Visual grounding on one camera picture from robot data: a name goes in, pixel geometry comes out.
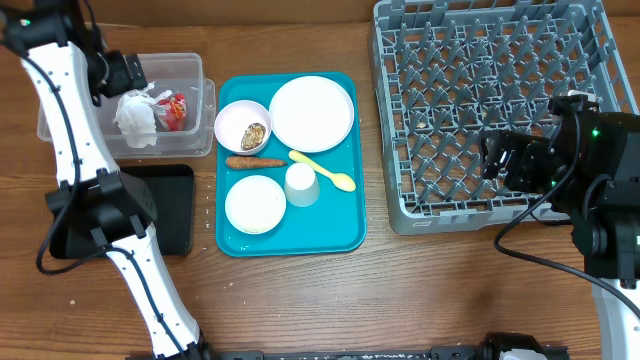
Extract white tissue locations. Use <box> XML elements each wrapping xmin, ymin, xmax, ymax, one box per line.
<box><xmin>113</xmin><ymin>82</ymin><xmax>172</xmax><ymax>149</ymax></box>

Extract red snack wrapper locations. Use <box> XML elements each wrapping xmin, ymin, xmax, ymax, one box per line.
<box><xmin>154</xmin><ymin>93</ymin><xmax>187</xmax><ymax>132</ymax></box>

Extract small pink bowl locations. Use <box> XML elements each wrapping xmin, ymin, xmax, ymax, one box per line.
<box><xmin>214</xmin><ymin>100</ymin><xmax>271</xmax><ymax>156</ymax></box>

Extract white rice bowl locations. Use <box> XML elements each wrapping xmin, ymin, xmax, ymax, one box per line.
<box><xmin>225</xmin><ymin>175</ymin><xmax>287</xmax><ymax>235</ymax></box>

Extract white plastic cup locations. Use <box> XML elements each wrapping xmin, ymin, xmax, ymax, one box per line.
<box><xmin>284</xmin><ymin>163</ymin><xmax>320</xmax><ymax>207</ymax></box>

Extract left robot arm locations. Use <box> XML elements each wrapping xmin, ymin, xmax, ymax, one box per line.
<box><xmin>1</xmin><ymin>0</ymin><xmax>213</xmax><ymax>359</ymax></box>

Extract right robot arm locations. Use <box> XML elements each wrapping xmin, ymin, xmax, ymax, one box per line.
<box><xmin>481</xmin><ymin>110</ymin><xmax>639</xmax><ymax>359</ymax></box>

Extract grey dishwasher rack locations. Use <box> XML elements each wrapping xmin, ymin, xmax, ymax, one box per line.
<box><xmin>370</xmin><ymin>1</ymin><xmax>638</xmax><ymax>235</ymax></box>

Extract clear plastic bin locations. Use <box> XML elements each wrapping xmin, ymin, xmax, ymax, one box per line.
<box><xmin>36</xmin><ymin>52</ymin><xmax>217</xmax><ymax>161</ymax></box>

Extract black plastic tray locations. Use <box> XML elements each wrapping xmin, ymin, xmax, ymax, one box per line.
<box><xmin>49</xmin><ymin>164</ymin><xmax>195</xmax><ymax>259</ymax></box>

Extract orange carrot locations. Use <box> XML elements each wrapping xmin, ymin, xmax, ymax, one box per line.
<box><xmin>225</xmin><ymin>156</ymin><xmax>287</xmax><ymax>170</ymax></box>

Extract brown food scraps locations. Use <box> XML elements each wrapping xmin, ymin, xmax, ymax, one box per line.
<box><xmin>241</xmin><ymin>123</ymin><xmax>266</xmax><ymax>151</ymax></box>

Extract yellow plastic spoon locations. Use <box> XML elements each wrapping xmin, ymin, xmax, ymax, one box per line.
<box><xmin>288</xmin><ymin>150</ymin><xmax>356</xmax><ymax>192</ymax></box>

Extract large pink plate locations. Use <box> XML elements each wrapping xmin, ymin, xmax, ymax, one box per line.
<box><xmin>269</xmin><ymin>75</ymin><xmax>355</xmax><ymax>153</ymax></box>

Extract teal serving tray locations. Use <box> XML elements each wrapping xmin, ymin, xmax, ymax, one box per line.
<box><xmin>215</xmin><ymin>72</ymin><xmax>367</xmax><ymax>258</ymax></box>

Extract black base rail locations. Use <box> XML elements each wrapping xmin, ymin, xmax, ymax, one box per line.
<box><xmin>124</xmin><ymin>332</ymin><xmax>571</xmax><ymax>360</ymax></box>

